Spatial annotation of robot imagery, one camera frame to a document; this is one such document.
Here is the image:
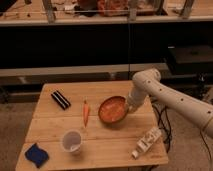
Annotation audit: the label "wooden table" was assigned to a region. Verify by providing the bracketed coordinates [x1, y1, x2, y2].
[15, 81, 168, 171]

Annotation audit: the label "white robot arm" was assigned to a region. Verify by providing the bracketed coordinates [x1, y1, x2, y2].
[125, 68, 213, 138]

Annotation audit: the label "clear plastic cup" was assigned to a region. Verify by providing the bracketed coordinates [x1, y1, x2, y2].
[61, 130, 82, 155]

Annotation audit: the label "black box on shelf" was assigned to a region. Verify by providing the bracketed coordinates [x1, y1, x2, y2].
[165, 45, 213, 75]

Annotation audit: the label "long wooden shelf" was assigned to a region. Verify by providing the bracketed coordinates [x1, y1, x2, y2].
[0, 0, 213, 27]

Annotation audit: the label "black striped box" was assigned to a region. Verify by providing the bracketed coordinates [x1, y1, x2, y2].
[51, 90, 71, 110]

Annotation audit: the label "orange ceramic bowl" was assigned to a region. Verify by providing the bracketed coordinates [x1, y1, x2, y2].
[98, 96, 127, 124]

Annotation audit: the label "white plastic bottle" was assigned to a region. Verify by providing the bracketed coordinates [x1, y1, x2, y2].
[132, 127, 161, 159]

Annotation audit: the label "black cables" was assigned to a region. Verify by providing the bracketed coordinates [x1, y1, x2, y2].
[151, 99, 174, 153]

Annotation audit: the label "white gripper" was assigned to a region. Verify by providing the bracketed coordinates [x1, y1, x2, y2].
[125, 95, 142, 113]

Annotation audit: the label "orange carrot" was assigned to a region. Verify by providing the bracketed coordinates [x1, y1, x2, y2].
[83, 100, 90, 127]

